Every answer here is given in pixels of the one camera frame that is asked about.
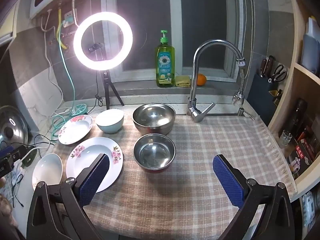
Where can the red and black box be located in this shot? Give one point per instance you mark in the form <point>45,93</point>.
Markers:
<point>300,155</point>

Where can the wooden shelf unit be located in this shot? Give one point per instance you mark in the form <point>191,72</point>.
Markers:
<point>300,90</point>

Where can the black tripod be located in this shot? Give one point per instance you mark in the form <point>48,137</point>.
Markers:
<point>107,90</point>

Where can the window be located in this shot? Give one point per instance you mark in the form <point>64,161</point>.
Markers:
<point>205,17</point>

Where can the small steel countertop spout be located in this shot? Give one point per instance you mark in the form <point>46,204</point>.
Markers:
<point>241,112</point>

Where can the green dish soap bottle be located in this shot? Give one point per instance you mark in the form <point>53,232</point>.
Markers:
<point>165,65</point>

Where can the orange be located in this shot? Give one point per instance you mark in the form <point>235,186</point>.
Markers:
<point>201,80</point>

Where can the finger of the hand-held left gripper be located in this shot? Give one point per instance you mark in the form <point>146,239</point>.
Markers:
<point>16,155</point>

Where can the large steel bowl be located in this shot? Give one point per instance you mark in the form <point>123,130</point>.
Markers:
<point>153,116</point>

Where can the small drinking glass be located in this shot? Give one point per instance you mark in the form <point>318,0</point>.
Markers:
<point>285,138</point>

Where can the large floral plate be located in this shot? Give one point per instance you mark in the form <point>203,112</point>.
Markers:
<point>92,150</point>

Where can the white plastic jug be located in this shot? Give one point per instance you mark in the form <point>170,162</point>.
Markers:
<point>311,50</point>

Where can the checkered fringed cloth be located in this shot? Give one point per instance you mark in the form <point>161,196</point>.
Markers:
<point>190,192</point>

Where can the small floral plate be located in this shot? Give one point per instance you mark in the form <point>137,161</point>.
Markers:
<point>75,130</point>

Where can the dark blue knife block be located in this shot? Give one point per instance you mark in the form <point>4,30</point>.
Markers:
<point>260,97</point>

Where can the phone holder clamp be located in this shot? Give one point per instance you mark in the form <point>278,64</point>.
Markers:
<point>95,48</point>

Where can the small steel bowl red outside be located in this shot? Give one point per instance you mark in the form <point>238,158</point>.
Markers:
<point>153,152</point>

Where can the chrome faucet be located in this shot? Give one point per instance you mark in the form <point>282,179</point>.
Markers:
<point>193,90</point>

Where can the white ceramic bowl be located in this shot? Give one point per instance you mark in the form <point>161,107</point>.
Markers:
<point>110,120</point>

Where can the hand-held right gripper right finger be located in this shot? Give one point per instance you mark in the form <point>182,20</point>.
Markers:
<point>228,182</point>

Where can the steel pot lid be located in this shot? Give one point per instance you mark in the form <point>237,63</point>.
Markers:
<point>12,127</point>

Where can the dark glass bottle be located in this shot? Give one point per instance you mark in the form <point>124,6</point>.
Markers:
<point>296,115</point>

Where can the white deep plate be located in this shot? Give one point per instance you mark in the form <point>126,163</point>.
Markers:
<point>47,170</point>

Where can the dark green glass dish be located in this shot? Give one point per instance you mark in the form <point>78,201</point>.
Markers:
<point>28,160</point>

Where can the wall socket with plug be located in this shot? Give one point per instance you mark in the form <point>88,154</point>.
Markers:
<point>70,17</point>

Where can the teal spoked wheel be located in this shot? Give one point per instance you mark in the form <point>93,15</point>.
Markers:
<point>81,110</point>

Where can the yellow gas pipe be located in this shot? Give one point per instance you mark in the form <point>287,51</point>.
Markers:
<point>59,20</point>

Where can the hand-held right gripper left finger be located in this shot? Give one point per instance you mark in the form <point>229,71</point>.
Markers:
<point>93,177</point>

